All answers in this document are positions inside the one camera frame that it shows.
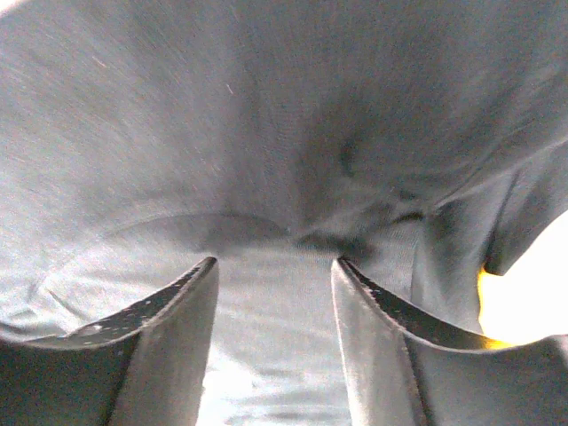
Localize black t shirt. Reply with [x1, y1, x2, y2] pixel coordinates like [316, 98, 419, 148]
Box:
[1, 1, 567, 425]

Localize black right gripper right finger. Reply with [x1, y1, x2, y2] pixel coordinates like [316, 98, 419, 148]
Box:
[331, 258, 567, 425]

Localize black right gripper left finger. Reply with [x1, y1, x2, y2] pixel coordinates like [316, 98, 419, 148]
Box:
[1, 257, 219, 425]

